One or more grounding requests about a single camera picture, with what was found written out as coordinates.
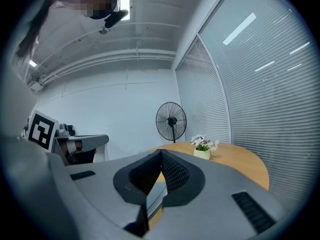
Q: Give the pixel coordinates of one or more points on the potted pink flowers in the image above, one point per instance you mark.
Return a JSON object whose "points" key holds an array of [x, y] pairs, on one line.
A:
{"points": [[202, 154]]}

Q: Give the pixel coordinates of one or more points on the person's white shirt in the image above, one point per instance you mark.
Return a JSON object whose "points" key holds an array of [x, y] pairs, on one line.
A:
{"points": [[15, 109]]}

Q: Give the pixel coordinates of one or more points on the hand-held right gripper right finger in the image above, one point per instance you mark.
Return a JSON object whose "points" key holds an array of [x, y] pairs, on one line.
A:
{"points": [[212, 204]]}

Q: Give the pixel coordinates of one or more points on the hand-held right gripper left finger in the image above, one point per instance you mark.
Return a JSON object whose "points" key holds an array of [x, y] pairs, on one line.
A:
{"points": [[100, 184]]}

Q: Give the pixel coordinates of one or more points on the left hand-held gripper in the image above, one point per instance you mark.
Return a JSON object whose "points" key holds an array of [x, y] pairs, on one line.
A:
{"points": [[41, 131]]}

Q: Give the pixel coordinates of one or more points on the glass partition with blinds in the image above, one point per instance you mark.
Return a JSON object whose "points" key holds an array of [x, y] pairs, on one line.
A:
{"points": [[262, 109]]}

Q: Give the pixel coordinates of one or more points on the black standing fan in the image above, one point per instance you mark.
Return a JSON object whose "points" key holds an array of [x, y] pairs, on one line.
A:
{"points": [[172, 121]]}

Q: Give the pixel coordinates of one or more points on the round wooden table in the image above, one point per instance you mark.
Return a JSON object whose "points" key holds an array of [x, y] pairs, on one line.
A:
{"points": [[237, 159]]}

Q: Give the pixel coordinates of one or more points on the white ceiling pipes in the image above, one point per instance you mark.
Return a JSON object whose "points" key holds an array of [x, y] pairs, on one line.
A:
{"points": [[112, 56]]}

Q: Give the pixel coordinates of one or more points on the black head-mounted camera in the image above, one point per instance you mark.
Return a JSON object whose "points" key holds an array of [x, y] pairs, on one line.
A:
{"points": [[116, 17]]}

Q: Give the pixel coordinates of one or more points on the ceiling smoke detector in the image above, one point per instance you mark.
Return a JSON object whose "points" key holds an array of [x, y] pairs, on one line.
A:
{"points": [[103, 31]]}

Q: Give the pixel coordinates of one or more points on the small ceiling light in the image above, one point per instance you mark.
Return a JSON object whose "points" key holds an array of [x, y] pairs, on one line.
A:
{"points": [[33, 63]]}

